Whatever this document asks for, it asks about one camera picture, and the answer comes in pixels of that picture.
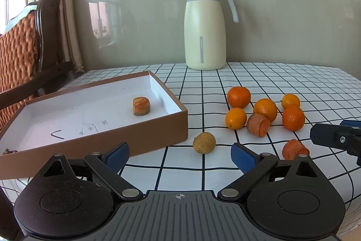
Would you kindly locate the small orange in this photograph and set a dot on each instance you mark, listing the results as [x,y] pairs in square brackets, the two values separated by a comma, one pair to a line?
[235,118]

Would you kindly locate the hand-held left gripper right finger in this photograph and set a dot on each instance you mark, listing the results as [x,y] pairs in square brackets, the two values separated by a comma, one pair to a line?
[240,156]

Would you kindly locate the checked tablecloth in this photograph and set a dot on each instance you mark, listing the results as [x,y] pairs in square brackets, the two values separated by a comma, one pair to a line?
[197,88]

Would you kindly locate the dark brown dried fruit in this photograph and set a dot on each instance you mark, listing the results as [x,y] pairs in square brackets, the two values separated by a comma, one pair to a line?
[7,151]

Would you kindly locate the brown cardboard box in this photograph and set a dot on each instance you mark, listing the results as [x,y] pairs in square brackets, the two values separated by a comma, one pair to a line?
[84,105]

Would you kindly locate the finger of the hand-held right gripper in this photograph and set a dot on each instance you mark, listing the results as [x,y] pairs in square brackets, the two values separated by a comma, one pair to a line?
[330,137]

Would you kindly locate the large orange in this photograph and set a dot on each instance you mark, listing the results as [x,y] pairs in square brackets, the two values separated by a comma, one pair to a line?
[239,97]

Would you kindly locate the brown longan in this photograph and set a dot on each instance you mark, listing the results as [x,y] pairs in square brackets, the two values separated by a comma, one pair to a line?
[202,142]

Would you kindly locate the cream thermos jug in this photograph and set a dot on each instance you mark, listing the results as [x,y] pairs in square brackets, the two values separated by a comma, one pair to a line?
[204,32]

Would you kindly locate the orange woven cushion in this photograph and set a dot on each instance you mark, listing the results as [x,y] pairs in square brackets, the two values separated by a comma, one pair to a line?
[17,60]

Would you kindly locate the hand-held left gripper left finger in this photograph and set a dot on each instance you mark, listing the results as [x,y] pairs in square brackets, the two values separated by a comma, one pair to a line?
[118,156]

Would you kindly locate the wooden sofa with orange cushion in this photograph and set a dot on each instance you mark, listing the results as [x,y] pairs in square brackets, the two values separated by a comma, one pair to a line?
[48,41]

